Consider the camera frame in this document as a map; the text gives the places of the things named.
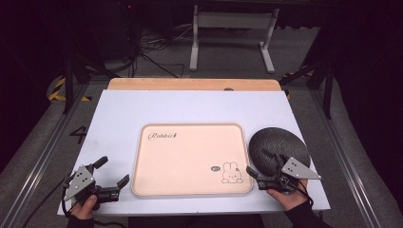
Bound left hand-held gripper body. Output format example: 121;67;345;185
63;164;122;211

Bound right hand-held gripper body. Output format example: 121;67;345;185
256;157;322;194

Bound dark round woven placemat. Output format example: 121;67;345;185
247;126;312;179

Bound pink tray with rabbit print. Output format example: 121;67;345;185
130;123;255;198

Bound person's left hand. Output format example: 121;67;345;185
69;194;98;220

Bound person's right hand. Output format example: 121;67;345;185
266;179;310;213

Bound black tape floor mark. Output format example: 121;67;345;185
68;125;88;145

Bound yellow black hazard tape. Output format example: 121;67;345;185
47;76;93;103

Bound black metal stand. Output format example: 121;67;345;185
62;51;122;116
278;58;336;121

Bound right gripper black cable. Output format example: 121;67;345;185
289;180;316;208

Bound aluminium floor rail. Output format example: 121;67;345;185
0;84;91;228
309;89;383;228

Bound black cables on floor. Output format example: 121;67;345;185
134;27;191;79

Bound white metal stand frame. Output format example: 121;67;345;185
188;4;280;75

